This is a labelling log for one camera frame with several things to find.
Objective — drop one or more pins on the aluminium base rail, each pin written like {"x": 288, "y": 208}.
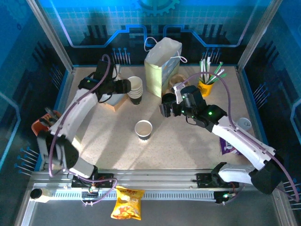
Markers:
{"x": 152, "y": 176}

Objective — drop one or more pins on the black paper coffee cup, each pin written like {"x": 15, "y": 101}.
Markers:
{"x": 143, "y": 129}

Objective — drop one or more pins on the green white wrapped straw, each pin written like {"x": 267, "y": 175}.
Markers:
{"x": 206, "y": 70}
{"x": 202, "y": 68}
{"x": 217, "y": 68}
{"x": 219, "y": 73}
{"x": 222, "y": 76}

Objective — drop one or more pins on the yellow straw holder cup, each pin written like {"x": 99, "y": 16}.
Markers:
{"x": 205, "y": 89}

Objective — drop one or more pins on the brown cardboard napkin box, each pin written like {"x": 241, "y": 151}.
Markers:
{"x": 121, "y": 104}

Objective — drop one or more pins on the black plastic utensil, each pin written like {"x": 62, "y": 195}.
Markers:
{"x": 50, "y": 111}
{"x": 44, "y": 121}

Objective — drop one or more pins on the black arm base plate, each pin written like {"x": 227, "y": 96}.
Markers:
{"x": 202, "y": 179}
{"x": 105, "y": 176}

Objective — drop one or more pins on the white paper napkins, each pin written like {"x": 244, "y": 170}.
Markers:
{"x": 114, "y": 99}

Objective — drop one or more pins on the black cup lid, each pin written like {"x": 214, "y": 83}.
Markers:
{"x": 168, "y": 97}

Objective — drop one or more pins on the stack of paper cups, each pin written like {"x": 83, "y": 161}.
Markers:
{"x": 135, "y": 84}

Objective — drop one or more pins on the bottle with black cap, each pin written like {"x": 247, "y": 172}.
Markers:
{"x": 35, "y": 194}

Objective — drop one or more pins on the aluminium frame post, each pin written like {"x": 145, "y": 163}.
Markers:
{"x": 257, "y": 35}
{"x": 50, "y": 35}

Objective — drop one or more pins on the purple snack packet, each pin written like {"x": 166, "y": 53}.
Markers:
{"x": 227, "y": 147}

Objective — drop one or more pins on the orange white cutlery holder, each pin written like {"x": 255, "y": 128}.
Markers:
{"x": 38, "y": 127}

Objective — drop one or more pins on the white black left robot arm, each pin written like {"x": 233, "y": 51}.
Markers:
{"x": 77, "y": 106}

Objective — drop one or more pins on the printed paper gift bag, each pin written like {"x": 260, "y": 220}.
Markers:
{"x": 155, "y": 77}

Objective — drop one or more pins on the moulded pulp cup carrier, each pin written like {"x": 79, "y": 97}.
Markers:
{"x": 176, "y": 81}

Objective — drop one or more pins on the yellow chips bag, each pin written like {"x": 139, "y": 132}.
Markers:
{"x": 127, "y": 204}

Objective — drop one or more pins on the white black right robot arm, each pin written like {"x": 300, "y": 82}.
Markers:
{"x": 247, "y": 143}

